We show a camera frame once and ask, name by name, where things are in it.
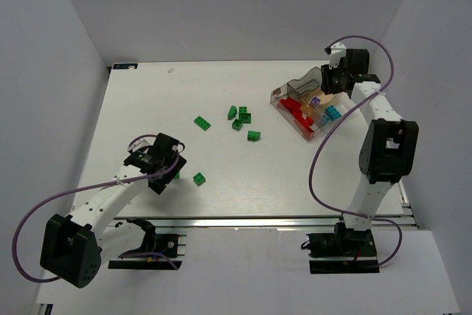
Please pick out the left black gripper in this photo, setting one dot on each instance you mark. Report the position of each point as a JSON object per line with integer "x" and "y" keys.
{"x": 168, "y": 175}

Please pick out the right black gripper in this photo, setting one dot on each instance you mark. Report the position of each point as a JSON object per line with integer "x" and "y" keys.
{"x": 328, "y": 79}

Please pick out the purple upturned lego cube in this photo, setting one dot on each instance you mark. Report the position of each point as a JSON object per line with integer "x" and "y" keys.
{"x": 315, "y": 101}

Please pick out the cyan 2x4 lego brick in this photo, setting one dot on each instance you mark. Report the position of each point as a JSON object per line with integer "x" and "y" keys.
{"x": 331, "y": 113}

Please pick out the green studded lego cube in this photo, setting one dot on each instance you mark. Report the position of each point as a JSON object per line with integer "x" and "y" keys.
{"x": 199, "y": 179}

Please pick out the green 2x3 lego brick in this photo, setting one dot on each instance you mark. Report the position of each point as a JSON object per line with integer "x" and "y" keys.
{"x": 202, "y": 123}

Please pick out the red sloped lego brick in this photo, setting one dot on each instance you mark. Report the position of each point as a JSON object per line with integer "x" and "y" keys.
{"x": 290, "y": 104}

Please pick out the red 2x3 lego brick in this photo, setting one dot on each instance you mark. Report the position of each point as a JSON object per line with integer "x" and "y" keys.
{"x": 304, "y": 121}

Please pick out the red arch lego piece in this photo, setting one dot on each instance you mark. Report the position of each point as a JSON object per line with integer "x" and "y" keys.
{"x": 308, "y": 130}

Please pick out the green small lego cube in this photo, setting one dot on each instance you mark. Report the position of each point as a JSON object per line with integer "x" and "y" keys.
{"x": 237, "y": 124}

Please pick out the green square lego upturned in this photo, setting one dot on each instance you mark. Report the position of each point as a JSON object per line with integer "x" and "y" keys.
{"x": 244, "y": 117}

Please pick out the green curved lego brick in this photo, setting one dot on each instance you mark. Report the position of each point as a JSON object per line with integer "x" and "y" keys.
{"x": 253, "y": 136}

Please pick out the green slanted lego brick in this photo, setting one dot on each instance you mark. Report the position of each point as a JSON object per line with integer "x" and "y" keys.
{"x": 232, "y": 112}

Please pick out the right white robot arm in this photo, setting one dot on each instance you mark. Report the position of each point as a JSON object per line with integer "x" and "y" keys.
{"x": 387, "y": 152}

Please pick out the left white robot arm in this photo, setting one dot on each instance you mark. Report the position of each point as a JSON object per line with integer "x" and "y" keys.
{"x": 76, "y": 245}

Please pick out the clear compartment container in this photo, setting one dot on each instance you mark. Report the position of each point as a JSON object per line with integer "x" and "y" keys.
{"x": 303, "y": 90}

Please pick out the blue label sticker left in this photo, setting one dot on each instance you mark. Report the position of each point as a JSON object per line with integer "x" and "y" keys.
{"x": 124, "y": 66}

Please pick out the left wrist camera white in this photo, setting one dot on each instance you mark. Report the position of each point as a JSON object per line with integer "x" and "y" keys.
{"x": 138, "y": 144}

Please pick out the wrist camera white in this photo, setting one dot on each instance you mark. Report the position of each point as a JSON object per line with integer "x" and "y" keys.
{"x": 138, "y": 144}
{"x": 336, "y": 52}

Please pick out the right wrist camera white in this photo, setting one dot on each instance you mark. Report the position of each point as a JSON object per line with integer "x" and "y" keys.
{"x": 336, "y": 52}

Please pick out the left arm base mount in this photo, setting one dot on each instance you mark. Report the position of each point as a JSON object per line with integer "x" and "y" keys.
{"x": 157, "y": 252}

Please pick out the aluminium table rail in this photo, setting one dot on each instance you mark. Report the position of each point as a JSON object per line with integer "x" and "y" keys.
{"x": 236, "y": 223}

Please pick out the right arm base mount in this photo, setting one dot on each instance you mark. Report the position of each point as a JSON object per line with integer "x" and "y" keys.
{"x": 331, "y": 255}

